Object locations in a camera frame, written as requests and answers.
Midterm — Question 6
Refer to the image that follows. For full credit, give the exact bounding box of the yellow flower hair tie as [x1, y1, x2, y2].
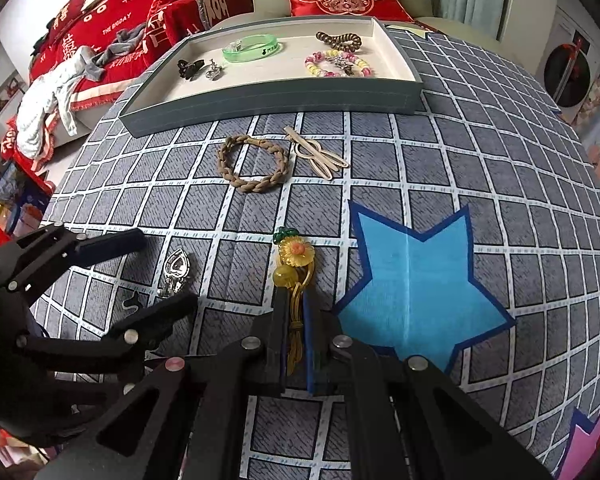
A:
[272, 227, 317, 376]

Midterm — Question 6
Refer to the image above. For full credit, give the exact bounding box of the red fringed pillow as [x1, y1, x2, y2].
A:
[147, 0, 253, 46]

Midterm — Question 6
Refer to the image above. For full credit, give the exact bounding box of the red printed sofa blanket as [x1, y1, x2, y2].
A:
[30, 0, 253, 111]

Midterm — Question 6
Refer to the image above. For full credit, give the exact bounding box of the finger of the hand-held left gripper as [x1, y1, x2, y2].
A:
[0, 222, 149, 292]
[16, 291, 199, 377]

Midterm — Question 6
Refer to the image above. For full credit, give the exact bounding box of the grey garment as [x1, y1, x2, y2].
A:
[97, 24, 148, 68]

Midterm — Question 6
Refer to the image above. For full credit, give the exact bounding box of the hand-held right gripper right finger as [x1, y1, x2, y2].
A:
[302, 292, 556, 480]

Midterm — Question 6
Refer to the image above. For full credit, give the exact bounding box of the grey jewelry tray box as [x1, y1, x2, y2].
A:
[118, 16, 424, 138]

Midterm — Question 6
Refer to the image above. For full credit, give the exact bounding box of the green translucent bangle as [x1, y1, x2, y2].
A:
[222, 33, 283, 59]

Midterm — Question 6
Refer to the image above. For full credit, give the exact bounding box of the brown braided bracelet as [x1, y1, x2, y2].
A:
[216, 135, 291, 195]

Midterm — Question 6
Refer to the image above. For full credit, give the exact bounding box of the brown coil hair tie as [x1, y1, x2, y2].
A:
[316, 31, 363, 53]

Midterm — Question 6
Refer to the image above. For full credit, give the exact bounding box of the blue printed box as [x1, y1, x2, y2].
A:
[0, 160, 51, 231]

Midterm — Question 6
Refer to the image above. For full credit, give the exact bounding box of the beige hair clip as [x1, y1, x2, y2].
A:
[283, 126, 351, 179]

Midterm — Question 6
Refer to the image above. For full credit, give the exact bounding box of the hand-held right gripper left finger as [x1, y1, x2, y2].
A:
[35, 287, 289, 480]

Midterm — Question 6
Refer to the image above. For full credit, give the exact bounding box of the silver heart hair clip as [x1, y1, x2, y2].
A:
[157, 248, 192, 300]

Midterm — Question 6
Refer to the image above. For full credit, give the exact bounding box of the white washing machine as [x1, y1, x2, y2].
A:
[542, 5, 600, 111]

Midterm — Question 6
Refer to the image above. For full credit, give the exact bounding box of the pastel beaded bracelet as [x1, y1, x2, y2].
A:
[304, 50, 372, 79]

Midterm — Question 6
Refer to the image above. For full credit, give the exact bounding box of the black hair claw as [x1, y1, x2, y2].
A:
[176, 58, 204, 81]

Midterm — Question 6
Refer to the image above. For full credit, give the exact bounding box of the white garment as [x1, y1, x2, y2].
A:
[16, 46, 101, 161]

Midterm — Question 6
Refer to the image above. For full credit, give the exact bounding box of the grey checkered tablecloth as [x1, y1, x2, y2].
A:
[30, 25, 600, 480]

